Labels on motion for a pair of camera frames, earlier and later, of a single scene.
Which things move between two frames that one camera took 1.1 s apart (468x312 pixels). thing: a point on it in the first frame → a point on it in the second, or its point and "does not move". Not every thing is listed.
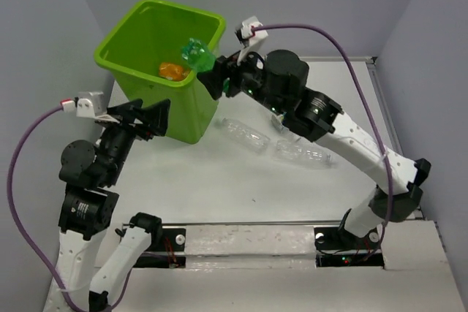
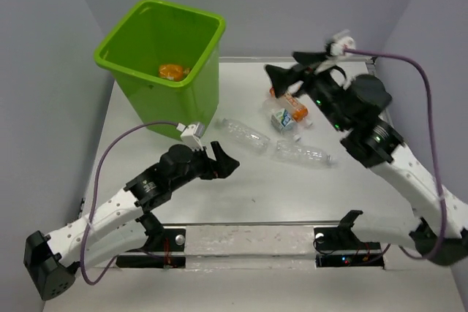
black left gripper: x=156 y=116 → x=224 y=164
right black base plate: x=335 y=238 does not move
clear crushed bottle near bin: x=250 y=137 does not move
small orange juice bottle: x=172 y=71 does not move
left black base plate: x=171 y=240 does not move
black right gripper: x=224 y=67 → x=281 y=77
